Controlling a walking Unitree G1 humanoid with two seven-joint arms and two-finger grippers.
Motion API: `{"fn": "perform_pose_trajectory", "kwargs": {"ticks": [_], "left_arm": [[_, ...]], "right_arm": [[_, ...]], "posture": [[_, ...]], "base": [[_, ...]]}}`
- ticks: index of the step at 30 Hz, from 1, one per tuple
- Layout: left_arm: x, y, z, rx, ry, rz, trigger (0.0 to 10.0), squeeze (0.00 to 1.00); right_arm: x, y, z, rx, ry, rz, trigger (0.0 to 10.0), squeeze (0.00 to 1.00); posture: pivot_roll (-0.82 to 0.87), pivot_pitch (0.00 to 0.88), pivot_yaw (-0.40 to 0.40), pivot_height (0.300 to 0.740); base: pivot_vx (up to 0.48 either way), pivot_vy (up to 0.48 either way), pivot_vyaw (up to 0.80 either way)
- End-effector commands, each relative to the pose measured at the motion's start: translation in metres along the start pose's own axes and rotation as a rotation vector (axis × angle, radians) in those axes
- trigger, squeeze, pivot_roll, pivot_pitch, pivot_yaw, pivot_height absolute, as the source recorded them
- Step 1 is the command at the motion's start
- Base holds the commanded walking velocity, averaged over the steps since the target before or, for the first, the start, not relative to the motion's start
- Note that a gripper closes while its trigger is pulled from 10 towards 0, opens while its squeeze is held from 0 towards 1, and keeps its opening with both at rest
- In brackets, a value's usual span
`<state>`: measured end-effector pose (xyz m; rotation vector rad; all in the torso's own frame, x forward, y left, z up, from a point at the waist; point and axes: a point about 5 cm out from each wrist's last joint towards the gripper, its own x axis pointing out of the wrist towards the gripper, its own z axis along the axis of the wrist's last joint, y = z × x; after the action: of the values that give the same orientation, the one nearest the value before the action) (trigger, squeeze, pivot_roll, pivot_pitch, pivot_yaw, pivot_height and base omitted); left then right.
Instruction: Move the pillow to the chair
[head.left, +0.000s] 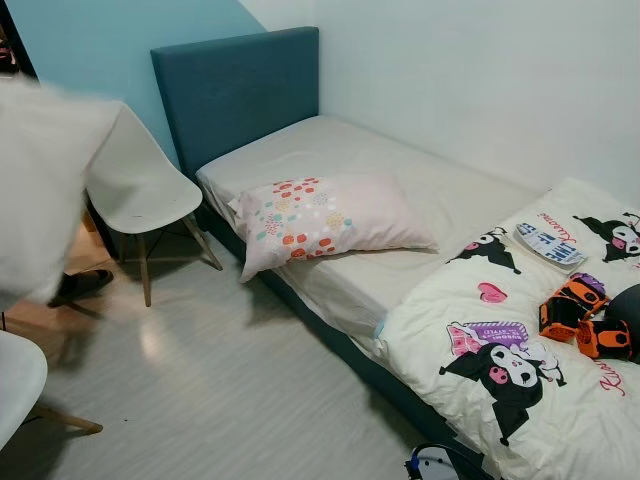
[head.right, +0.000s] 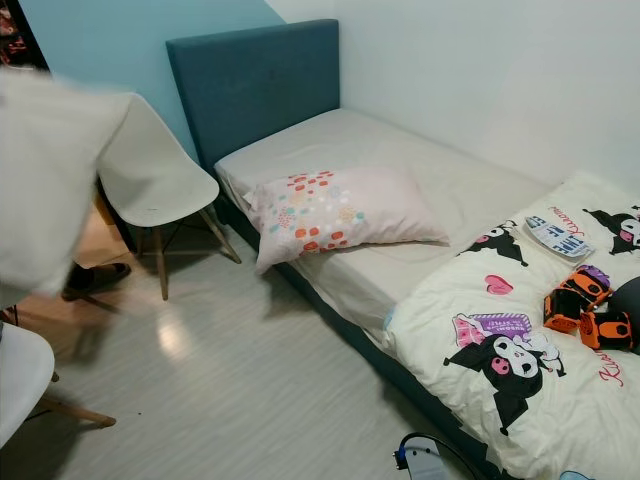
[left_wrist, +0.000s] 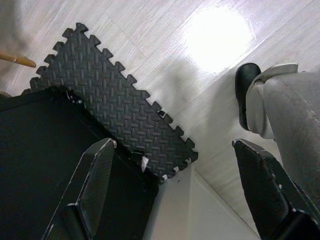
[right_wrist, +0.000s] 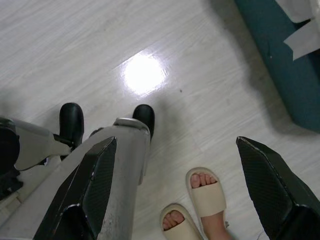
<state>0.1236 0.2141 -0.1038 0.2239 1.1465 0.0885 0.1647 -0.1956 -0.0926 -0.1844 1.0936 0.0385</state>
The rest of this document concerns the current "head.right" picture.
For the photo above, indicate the white plastic chair wooden legs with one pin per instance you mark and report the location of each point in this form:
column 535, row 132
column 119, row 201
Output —
column 160, row 175
column 22, row 375

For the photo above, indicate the mattress with white sheet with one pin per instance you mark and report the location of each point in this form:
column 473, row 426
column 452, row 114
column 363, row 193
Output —
column 450, row 185

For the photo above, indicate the orange and black device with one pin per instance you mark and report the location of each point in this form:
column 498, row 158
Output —
column 605, row 330
column 572, row 298

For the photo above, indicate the dark shelf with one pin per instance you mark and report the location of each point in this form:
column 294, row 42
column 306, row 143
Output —
column 20, row 35

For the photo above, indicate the person in white clothes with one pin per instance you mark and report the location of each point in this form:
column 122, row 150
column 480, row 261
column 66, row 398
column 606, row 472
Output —
column 50, row 170

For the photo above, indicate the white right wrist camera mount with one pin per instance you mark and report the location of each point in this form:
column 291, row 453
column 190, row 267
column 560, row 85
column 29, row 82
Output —
column 426, row 462

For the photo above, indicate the dark bed base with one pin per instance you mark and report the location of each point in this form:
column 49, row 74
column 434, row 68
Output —
column 350, row 340

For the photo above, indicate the teal upholstered bed headboard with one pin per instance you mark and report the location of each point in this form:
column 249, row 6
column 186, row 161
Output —
column 250, row 85

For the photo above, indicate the black shoe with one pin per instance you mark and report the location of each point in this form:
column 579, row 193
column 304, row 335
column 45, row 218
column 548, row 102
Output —
column 100, row 276

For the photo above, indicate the pink pillow with coloured dots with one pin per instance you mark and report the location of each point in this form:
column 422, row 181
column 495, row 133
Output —
column 360, row 205

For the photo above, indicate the white cartoon print duvet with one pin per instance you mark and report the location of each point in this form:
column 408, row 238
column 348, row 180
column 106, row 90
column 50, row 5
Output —
column 470, row 390

